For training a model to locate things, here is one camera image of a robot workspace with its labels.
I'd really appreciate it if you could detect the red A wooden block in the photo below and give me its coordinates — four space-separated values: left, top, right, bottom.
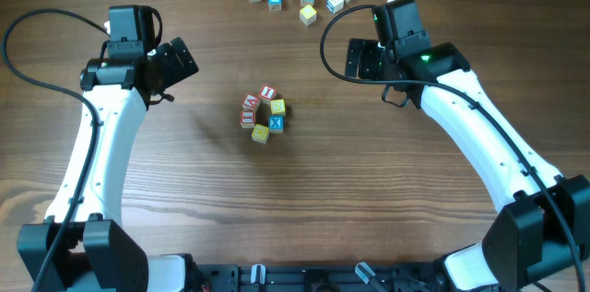
242 93 261 111

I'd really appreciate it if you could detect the red I wooden block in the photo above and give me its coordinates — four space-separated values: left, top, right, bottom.
240 111 256 128
258 85 277 104

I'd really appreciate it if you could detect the yellow S wooden block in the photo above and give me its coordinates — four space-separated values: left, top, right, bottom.
270 99 287 116

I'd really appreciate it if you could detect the blue-sided picture wooden block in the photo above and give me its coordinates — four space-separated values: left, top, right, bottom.
268 115 285 134

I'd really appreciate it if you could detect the yellow top wooden block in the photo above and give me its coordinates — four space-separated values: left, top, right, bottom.
252 124 270 144

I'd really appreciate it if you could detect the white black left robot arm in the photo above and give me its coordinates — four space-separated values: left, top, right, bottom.
18 6 208 291

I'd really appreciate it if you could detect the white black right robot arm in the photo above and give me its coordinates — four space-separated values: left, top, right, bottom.
342 0 589 291

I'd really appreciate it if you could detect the plain picture wooden block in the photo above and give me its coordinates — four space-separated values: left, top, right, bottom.
326 0 345 14

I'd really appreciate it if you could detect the yellow-sided wooden block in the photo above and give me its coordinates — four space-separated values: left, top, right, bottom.
300 5 317 26

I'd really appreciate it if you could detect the blue wooden block left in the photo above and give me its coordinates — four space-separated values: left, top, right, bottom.
267 0 282 11

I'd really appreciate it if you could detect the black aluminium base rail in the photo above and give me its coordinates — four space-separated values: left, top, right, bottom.
187 262 458 292

